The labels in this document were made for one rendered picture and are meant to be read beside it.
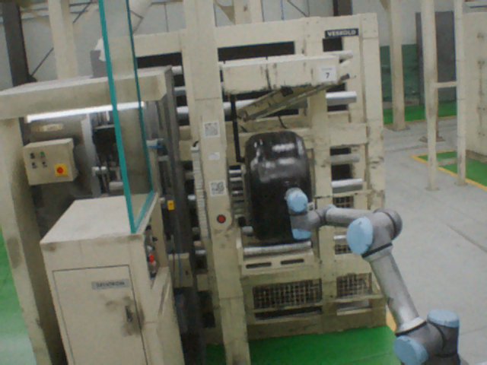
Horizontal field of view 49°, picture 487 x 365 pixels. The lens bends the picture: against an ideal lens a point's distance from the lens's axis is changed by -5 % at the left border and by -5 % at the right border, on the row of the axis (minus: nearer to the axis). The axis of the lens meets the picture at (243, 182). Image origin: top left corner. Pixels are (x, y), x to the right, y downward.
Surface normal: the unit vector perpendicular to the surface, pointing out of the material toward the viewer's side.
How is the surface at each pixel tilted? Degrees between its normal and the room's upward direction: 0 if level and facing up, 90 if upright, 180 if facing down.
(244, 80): 90
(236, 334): 90
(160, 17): 90
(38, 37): 90
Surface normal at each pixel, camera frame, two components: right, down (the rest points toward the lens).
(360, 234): -0.88, 0.11
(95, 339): 0.04, 0.26
